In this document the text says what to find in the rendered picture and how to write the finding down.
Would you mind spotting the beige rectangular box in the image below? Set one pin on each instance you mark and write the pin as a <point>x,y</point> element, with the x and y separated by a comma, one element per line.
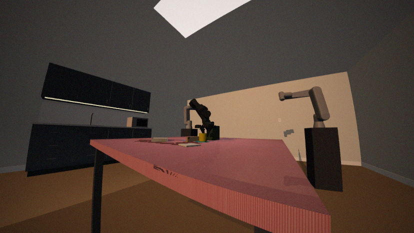
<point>159,139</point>

